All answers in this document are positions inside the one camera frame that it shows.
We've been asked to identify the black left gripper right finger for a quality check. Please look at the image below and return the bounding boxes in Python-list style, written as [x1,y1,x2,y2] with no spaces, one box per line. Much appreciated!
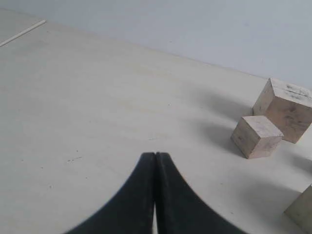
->
[155,153,244,234]

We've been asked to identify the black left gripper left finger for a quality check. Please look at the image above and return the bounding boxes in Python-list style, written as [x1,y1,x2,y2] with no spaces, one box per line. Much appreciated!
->
[68,153,156,234]

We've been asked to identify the medium-small wooden cube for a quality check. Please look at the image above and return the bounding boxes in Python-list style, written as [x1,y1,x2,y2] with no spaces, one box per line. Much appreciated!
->
[231,116,284,159]

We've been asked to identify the second-largest wooden cube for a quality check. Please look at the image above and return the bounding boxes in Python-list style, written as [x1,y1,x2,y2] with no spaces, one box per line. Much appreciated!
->
[284,185,312,234]

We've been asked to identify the largest wooden cube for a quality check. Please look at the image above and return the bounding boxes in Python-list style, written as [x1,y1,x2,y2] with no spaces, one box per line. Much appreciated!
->
[253,78,312,143]

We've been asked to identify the thin wooden stick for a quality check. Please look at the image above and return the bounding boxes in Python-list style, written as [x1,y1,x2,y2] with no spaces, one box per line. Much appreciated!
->
[0,19,46,47]

